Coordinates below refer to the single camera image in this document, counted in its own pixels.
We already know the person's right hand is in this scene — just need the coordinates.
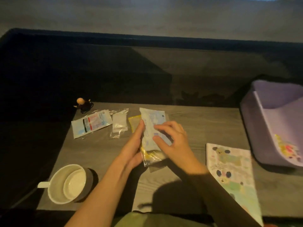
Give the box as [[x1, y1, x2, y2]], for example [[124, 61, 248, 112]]
[[153, 120, 209, 176]]

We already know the person's left hand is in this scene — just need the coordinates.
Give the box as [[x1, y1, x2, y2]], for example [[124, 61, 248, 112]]
[[118, 119, 146, 173]]

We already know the clear bag with yellow contents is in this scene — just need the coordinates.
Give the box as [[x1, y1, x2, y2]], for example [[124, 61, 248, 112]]
[[140, 146, 169, 167]]

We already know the white and blue packet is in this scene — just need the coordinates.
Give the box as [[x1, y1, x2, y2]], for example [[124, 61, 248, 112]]
[[139, 108, 172, 152]]

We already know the person's right forearm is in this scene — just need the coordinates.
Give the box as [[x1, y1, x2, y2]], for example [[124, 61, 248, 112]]
[[187, 171, 262, 227]]

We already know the person's left forearm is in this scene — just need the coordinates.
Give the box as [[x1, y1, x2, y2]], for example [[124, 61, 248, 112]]
[[64, 161, 134, 227]]

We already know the yellow packet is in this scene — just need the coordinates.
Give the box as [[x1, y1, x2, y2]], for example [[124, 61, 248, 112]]
[[128, 115, 142, 133]]

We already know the clear bag with white pad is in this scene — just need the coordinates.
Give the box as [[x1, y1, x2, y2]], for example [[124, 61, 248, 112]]
[[109, 108, 129, 139]]

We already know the white packet with red label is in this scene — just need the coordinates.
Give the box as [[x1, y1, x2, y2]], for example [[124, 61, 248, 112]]
[[71, 110, 113, 139]]

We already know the small figurine with orange head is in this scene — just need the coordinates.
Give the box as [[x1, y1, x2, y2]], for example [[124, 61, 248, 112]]
[[74, 97, 95, 114]]

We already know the person's green clothing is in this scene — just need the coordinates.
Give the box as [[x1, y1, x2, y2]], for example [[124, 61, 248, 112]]
[[111, 211, 214, 227]]

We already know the cartoon bear printed notebook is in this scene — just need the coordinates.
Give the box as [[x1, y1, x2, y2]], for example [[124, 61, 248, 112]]
[[205, 143, 264, 227]]

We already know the white mug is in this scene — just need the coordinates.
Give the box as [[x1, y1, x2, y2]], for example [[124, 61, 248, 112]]
[[37, 164, 94, 205]]

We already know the purple plastic basket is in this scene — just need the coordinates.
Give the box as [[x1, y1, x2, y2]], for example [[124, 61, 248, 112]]
[[240, 79, 303, 169]]

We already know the colourful sticker on basket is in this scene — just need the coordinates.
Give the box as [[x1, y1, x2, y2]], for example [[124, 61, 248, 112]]
[[274, 134, 303, 163]]

